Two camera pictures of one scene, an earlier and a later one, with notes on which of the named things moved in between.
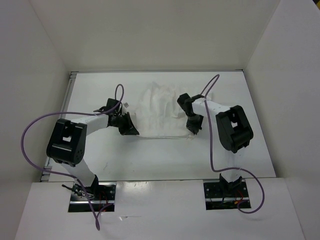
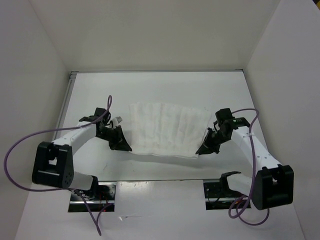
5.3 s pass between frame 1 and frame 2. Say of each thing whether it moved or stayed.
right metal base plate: stayed
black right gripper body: moved
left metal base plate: stayed
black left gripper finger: moved
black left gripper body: moved
